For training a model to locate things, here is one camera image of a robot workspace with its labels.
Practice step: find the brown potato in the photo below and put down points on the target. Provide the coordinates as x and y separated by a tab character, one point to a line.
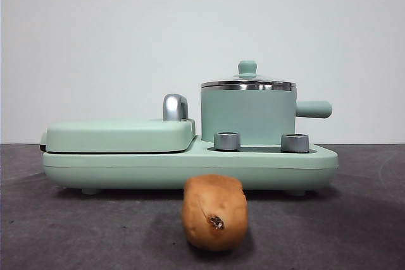
209	210

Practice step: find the silver control knob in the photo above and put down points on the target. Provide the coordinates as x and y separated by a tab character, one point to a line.
295	142
226	141

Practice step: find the mint green hinged grill lid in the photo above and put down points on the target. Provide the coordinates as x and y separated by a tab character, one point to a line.
117	135

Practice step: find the mint green breakfast machine base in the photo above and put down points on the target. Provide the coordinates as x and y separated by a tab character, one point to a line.
158	169

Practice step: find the glass pot lid green knob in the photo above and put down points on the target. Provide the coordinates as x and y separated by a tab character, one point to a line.
248	67

